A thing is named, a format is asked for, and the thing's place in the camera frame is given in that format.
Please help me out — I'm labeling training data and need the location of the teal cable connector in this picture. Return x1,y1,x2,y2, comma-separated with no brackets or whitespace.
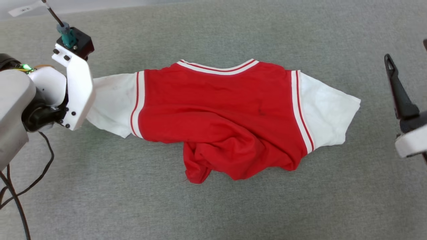
56,22,78,49

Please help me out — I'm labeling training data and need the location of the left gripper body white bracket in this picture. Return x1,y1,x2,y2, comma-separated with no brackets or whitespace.
0,43,96,131

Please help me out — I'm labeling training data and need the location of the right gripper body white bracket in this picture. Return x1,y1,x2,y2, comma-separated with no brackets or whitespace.
395,111,427,164

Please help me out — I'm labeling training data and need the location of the thin black cable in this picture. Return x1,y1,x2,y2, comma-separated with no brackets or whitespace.
41,0,66,28
0,131,55,210
0,165,31,240

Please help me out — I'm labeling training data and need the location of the grey fabric sofa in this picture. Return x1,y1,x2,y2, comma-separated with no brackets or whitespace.
0,0,427,240

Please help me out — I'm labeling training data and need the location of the red shirt with white sleeves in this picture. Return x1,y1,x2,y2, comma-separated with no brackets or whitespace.
86,59,362,184

